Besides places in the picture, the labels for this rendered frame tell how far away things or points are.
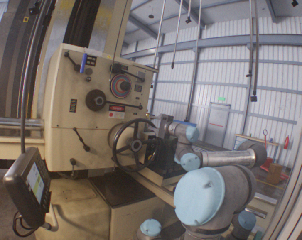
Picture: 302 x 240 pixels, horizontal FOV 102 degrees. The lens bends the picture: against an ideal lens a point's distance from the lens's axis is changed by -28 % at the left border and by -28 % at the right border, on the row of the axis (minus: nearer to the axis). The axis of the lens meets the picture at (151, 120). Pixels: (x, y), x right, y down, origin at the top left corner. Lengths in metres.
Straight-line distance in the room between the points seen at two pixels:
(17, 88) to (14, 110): 0.21
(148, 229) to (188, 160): 0.31
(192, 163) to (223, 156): 0.15
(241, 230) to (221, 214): 0.71
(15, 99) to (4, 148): 0.52
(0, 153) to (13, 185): 0.87
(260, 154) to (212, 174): 0.54
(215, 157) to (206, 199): 0.45
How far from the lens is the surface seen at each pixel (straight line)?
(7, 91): 1.75
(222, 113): 8.78
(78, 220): 1.57
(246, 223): 1.04
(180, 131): 0.82
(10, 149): 1.44
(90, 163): 1.26
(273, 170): 5.14
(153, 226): 0.67
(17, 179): 0.61
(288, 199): 0.85
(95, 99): 1.07
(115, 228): 1.85
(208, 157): 0.73
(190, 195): 0.34
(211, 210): 0.32
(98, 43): 1.91
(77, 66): 1.07
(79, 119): 1.13
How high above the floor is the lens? 1.58
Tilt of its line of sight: 6 degrees down
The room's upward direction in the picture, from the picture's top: 9 degrees clockwise
